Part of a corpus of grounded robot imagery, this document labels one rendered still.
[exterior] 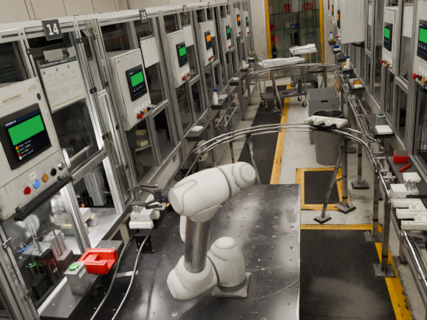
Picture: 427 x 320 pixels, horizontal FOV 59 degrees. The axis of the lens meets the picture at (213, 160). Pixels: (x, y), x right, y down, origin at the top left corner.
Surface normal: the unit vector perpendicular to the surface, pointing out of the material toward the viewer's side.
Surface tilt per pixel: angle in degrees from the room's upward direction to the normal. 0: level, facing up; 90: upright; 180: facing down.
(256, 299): 0
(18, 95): 90
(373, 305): 0
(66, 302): 0
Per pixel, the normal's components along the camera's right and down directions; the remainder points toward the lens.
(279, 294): -0.13, -0.92
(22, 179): 0.97, -0.04
